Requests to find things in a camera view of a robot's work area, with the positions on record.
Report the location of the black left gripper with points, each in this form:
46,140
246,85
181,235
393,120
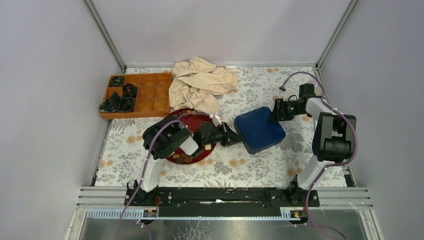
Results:
229,136

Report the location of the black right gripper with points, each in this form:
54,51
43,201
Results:
277,116

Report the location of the navy box lid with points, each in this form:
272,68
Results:
257,132

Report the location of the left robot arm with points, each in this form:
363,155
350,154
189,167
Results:
164,138

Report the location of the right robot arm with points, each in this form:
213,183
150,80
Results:
334,139

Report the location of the red round tray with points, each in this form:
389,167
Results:
193,120

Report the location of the beige crumpled cloth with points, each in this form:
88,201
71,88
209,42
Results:
197,82

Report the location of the wooden compartment tray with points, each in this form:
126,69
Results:
150,91

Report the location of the floral tablecloth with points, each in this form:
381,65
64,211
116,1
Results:
124,155

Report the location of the dark rolled tie patterned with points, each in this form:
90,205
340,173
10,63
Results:
126,104

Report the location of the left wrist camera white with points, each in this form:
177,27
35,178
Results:
216,118

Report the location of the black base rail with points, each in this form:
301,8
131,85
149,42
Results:
221,202

